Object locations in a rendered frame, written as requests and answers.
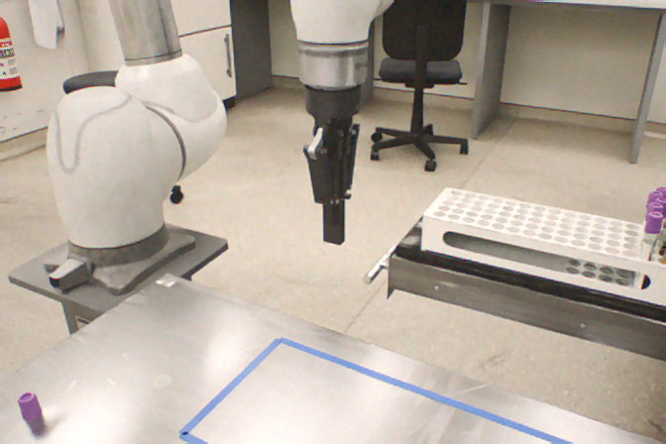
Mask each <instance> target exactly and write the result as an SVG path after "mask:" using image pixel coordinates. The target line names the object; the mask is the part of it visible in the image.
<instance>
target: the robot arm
mask: <svg viewBox="0 0 666 444"><path fill-rule="evenodd" d="M393 1H394V0H290V2H291V11H292V17H293V20H294V23H295V27H296V30H297V39H298V43H297V48H298V70H299V79H300V81H301V82H303V83H305V85H304V100H305V111H306V113H307V114H310V115H311V116H312V117H313V118H314V120H315V121H314V128H313V136H314V140H313V142H312V145H311V146H308V145H304V147H303V153H304V155H305V157H306V159H307V165H308V171H310V177H311V184H312V189H313V195H314V202H315V203H317V204H322V227H323V242H328V243H332V244H336V245H341V244H342V243H343V242H345V241H346V200H345V199H347V200H350V199H351V196H352V194H351V193H347V190H351V189H352V184H353V174H354V165H355V155H356V147H357V139H358V135H359V131H360V124H359V123H354V122H352V121H353V117H352V116H355V115H357V114H358V113H359V112H360V110H361V84H360V83H363V82H365V81H366V80H367V70H368V47H369V44H368V34H369V28H370V24H371V22H372V21H373V20H374V18H376V17H378V16H379V15H380V14H381V13H383V12H385V11H386V10H387V9H388V8H389V6H390V5H391V4H392V2H393ZM109 2H110V6H111V10H112V13H113V15H112V18H113V22H114V25H115V29H116V32H117V36H118V40H119V43H120V47H121V51H122V55H123V59H124V62H125V64H123V65H122V66H121V68H120V70H119V72H118V74H117V77H116V80H115V82H116V88H115V87H108V86H98V87H89V88H84V89H80V90H76V91H73V92H72V93H70V94H68V95H66V96H64V97H63V99H62V100H61V101H60V102H59V104H58V105H57V106H56V107H55V109H54V111H53V115H52V118H51V120H50V125H49V129H48V130H47V160H48V168H49V173H50V179H51V183H52V189H53V193H54V197H55V204H56V208H57V211H58V215H59V217H60V220H61V222H62V225H63V228H64V232H65V236H66V241H67V247H66V248H64V249H62V250H60V252H57V253H55V254H52V255H50V256H48V257H46V258H45V259H44V260H43V264H44V268H45V270H46V271H51V272H53V273H52V274H51V275H50V277H49V281H50V284H51V285H52V286H53V288H54V289H56V290H63V289H66V288H70V287H72V286H75V285H78V284H80V283H83V282H86V281H87V282H90V283H92V284H95V285H98V286H101V287H105V288H106V289H108V291H109V292H110V293H111V294H113V295H123V294H126V293H128V292H130V291H131V290H133V289H134V287H135V285H136V284H137V283H138V282H140V281H141V280H143V279H144V278H146V277H148V276H149V275H151V274H152V273H154V272H155V271H158V270H159V269H161V268H162V266H164V265H165V264H167V263H168V262H170V261H171V260H173V259H174V258H176V257H177V256H179V255H182V254H184V253H186V252H189V251H191V250H193V248H195V246H196V244H195V239H194V237H192V236H189V235H181V234H174V233H172V232H169V231H168V230H167V225H166V221H165V216H164V201H166V200H167V198H168V196H169V193H170V191H171V189H172V187H173V186H174V184H175V183H177V182H179V181H182V180H184V179H185V178H187V177H188V176H189V175H190V174H191V173H193V172H194V171H196V170H197V169H198V168H201V167H202V166H203V165H204V164H206V163H207V162H208V161H209V160H210V159H211V157H212V156H213V154H214V153H215V152H216V151H217V149H219V148H220V146H221V144H222V142H223V139H224V137H225V133H226V128H227V116H226V111H225V108H224V105H223V103H222V101H221V98H220V96H219V95H218V93H217V92H216V91H215V90H214V89H213V88H211V87H210V85H209V83H208V82H207V80H206V78H205V76H204V73H203V71H202V68H201V65H200V64H199V63H198V62H197V61H196V60H195V59H194V58H192V57H191V56H190V55H188V54H183V53H182V52H181V47H180V44H181V43H179V40H180V39H179V38H178V36H179V34H178V30H177V26H176V21H175V16H174V12H173V8H172V3H171V0H109Z"/></svg>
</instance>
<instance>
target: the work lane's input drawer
mask: <svg viewBox="0 0 666 444"><path fill-rule="evenodd" d="M422 223H423V215H422V217H421V218H420V219H419V220H418V221H417V222H416V223H415V225H414V226H413V227H411V228H410V229H409V230H408V233H407V234H406V235H405V236H404V237H403V238H402V240H401V241H400V242H399V243H398V244H397V245H391V246H389V247H388V250H387V251H386V252H385V253H384V254H383V255H382V256H381V258H380V259H379V260H378V261H376V262H375V263H374V265H373V267H372V268H371V269H370V270H369V271H368V272H367V273H366V275H365V276H364V278H363V280H364V283H365V284H371V283H372V282H373V280H374V279H375V277H376V276H378V275H379V274H380V273H381V271H382V270H385V271H388V285H387V300H388V298H389V297H390V295H391V294H392V293H393V291H394V290H395V289H397V290H401V291H404V292H408V293H413V294H416V295H420V296H424V297H427V298H432V299H436V300H440V302H443V303H447V304H452V305H455V306H459V307H463V308H466V309H471V310H475V311H479V312H482V313H486V314H489V315H493V316H497V317H501V318H504V319H508V320H512V321H517V322H520V323H524V324H528V325H531V326H535V327H539V328H543V330H545V329H547V331H551V332H555V333H558V334H562V335H566V336H569V337H574V338H578V339H581V340H585V341H589V342H593V343H596V344H600V345H604V346H607V347H611V348H616V349H619V350H622V351H626V352H630V353H633V354H637V355H641V356H644V357H648V358H652V359H655V360H659V361H663V362H666V307H663V306H658V305H654V304H649V303H645V302H640V301H636V300H632V299H628V298H623V297H619V296H615V295H611V293H606V292H602V291H598V290H593V289H588V288H584V287H580V286H576V285H571V284H567V283H564V282H559V281H554V280H550V279H546V278H542V277H533V276H529V275H525V274H520V273H516V272H512V271H507V270H502V269H498V267H495V268H494V266H490V265H484V264H480V263H476V262H472V261H466V260H462V259H458V258H454V257H448V256H444V255H440V254H436V253H431V252H426V251H422V250H421V237H422Z"/></svg>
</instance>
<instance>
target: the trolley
mask: <svg viewBox="0 0 666 444"><path fill-rule="evenodd" d="M26 391H34V392H35V393H36V394H37V397H38V401H39V403H40V406H41V408H42V413H41V415H40V416H38V417H37V418H35V419H32V420H24V419H23V418H22V413H21V410H20V406H19V402H18V399H17V397H18V396H19V395H21V394H22V393H24V392H26ZM0 444H666V443H664V442H661V441H658V440H655V439H652V438H649V437H647V438H646V436H645V437H643V436H641V435H638V434H635V433H632V432H629V431H626V430H623V429H620V428H617V427H615V426H612V425H609V424H605V423H602V422H599V421H596V420H594V419H591V418H589V417H586V416H583V415H580V414H577V413H574V412H571V411H568V410H565V409H563V408H559V407H556V406H553V405H550V404H547V403H544V402H541V401H538V400H536V399H533V398H530V397H526V396H523V395H520V394H517V393H514V392H511V391H509V390H506V389H503V388H500V387H497V386H494V385H491V384H488V383H485V382H483V381H480V380H476V379H473V378H470V377H467V376H464V375H461V374H458V373H455V372H452V371H449V370H446V369H443V368H440V367H437V366H433V365H430V364H428V363H425V362H422V361H419V360H416V359H412V358H409V357H406V355H404V354H401V353H399V352H395V351H392V350H389V349H386V348H383V347H380V346H377V345H374V344H371V343H368V342H365V341H362V340H358V339H355V338H352V337H350V336H347V334H343V333H340V332H337V331H334V330H331V329H328V328H324V327H322V326H319V325H316V324H313V323H310V322H306V321H303V320H300V319H297V318H295V316H291V315H288V314H285V313H282V312H279V311H276V310H272V309H269V308H267V307H264V306H261V305H258V304H255V303H252V302H249V300H246V299H243V298H241V297H237V296H234V295H231V294H228V293H225V292H222V291H218V290H215V289H213V288H210V287H207V286H204V285H201V283H197V282H194V281H191V280H188V279H186V278H183V277H177V276H174V275H171V274H165V275H164V276H162V277H160V278H159V279H156V280H155V281H153V282H151V283H150V284H148V285H147V286H145V288H144V289H142V290H140V291H139V292H137V293H136V294H134V295H133V296H130V297H129V298H127V299H125V300H124V301H122V302H121V303H119V304H118V305H116V306H115V307H113V308H111V309H110V310H108V312H107V313H105V314H104V315H102V316H100V317H99V318H96V319H95V320H93V321H92V322H90V323H89V324H87V325H85V326H84V327H82V328H81V329H79V330H78V331H76V332H75V333H73V334H71V335H70V336H68V337H67V338H65V339H64V341H62V342H60V343H59V344H57V345H56V346H54V347H53V348H51V349H50V350H47V351H45V352H44V353H43V354H42V355H40V356H39V357H37V358H36V359H34V360H32V361H31V362H29V363H28V364H26V365H25V366H23V367H21V368H20V369H18V370H17V371H15V372H14V373H12V374H11V375H9V376H7V377H6V378H4V379H3V380H1V381H0Z"/></svg>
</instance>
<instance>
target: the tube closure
mask: <svg viewBox="0 0 666 444"><path fill-rule="evenodd" d="M17 399H18V402H19V406H20V410H21V413H22V418H23V419H24V420H32V419H35V418H37V417H38V416H40V415H41V413H42V408H41V406H40V403H39V401H38V397H37V394H36V393H35V392H34V391H26V392H24V393H22V394H21V395H19V396H18V397H17Z"/></svg>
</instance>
